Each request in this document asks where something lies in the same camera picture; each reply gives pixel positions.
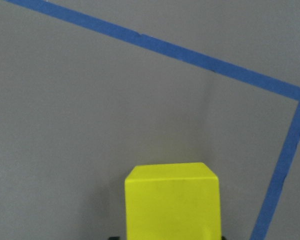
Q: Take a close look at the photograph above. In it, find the yellow cube block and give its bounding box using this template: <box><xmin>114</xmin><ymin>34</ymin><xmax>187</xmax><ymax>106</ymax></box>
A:
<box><xmin>124</xmin><ymin>162</ymin><xmax>222</xmax><ymax>240</ymax></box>

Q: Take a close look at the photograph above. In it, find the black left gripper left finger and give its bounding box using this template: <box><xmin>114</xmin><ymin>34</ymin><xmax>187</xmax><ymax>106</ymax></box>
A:
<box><xmin>108</xmin><ymin>236</ymin><xmax>120</xmax><ymax>240</ymax></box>

